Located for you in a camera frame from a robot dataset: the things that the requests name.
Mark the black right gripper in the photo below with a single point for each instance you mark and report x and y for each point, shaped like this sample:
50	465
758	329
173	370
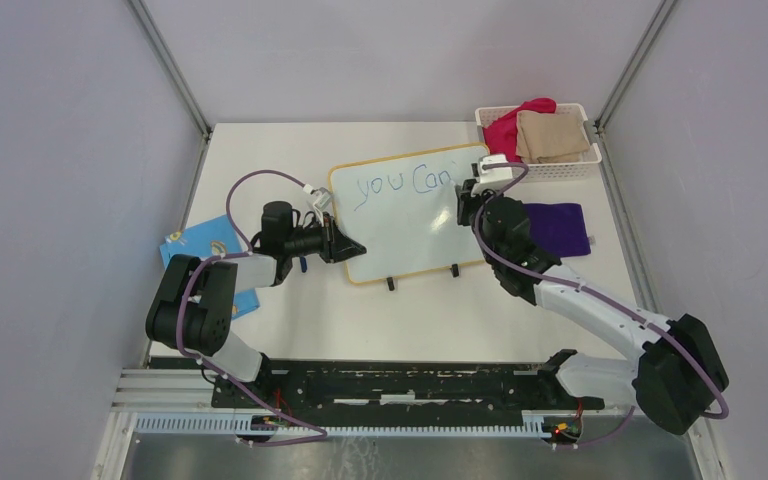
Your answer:
466	202

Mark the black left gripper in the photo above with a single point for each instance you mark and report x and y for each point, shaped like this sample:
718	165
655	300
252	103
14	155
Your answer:
335	245

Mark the yellow framed whiteboard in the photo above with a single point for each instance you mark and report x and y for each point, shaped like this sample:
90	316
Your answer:
403	210

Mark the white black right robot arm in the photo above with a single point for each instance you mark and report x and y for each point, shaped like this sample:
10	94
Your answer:
670	369

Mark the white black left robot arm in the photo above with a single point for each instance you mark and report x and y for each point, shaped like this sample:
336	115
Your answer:
192	307

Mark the black whiteboard stand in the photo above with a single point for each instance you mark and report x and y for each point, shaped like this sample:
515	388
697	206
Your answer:
453	269

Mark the red cloth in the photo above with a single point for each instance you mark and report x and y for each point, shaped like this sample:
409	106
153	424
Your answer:
501	135

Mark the purple towel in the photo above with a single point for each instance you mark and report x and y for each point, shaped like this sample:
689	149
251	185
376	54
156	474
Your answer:
559	228

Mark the beige cloth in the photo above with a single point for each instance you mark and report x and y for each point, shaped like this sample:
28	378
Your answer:
545	138

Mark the white perforated plastic basket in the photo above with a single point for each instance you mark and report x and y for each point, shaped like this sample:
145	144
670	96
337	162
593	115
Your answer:
589	162

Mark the blue picture book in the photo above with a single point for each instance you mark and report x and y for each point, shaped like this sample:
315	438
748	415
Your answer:
214	237

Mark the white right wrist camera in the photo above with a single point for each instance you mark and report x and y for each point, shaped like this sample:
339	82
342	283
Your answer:
491	173

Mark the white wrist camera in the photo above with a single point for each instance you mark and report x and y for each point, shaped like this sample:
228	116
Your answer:
491	173
318	199

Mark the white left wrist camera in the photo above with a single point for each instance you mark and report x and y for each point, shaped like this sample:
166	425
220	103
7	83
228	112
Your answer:
318	199

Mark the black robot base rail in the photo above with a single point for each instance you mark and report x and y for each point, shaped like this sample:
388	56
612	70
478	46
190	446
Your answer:
334	393

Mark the aluminium frame rail right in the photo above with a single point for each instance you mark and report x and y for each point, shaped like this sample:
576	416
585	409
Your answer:
619	198

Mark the aluminium frame rail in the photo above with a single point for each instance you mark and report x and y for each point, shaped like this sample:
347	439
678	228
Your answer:
169	65
619	198

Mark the aluminium frame rail left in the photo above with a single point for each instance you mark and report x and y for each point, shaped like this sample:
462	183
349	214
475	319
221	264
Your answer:
169	65

